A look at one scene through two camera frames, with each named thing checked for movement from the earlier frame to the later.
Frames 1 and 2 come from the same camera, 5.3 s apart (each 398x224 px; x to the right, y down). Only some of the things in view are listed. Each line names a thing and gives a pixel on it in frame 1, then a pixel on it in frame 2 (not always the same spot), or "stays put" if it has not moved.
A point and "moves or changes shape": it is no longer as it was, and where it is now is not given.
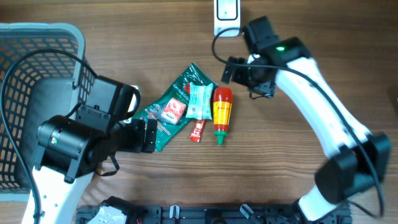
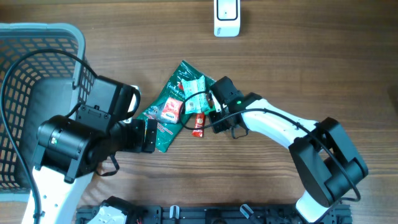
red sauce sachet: x=197 y=130 moves or changes shape
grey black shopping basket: x=43 y=72 stays put
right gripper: x=265 y=88 to x=219 y=126
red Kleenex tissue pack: x=173 y=112 stays put
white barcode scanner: x=226 y=14 stays put
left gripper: x=138 y=126 stays put
